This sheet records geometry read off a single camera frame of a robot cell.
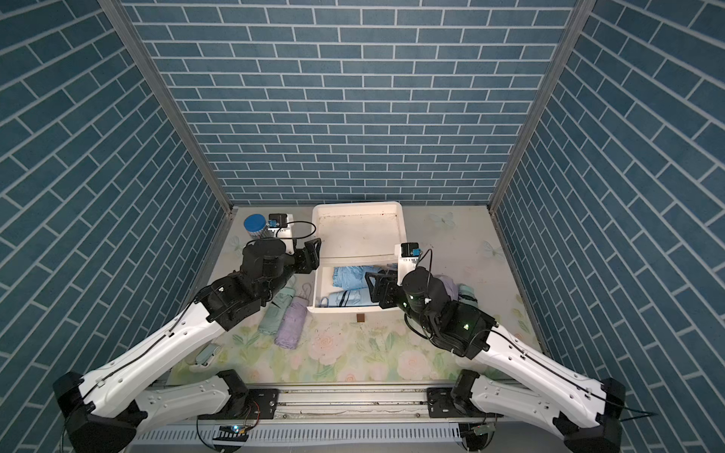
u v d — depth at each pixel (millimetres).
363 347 844
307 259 608
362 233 813
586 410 398
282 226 578
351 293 738
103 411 381
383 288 576
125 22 713
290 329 843
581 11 707
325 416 731
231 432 722
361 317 708
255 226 889
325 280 791
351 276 755
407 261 580
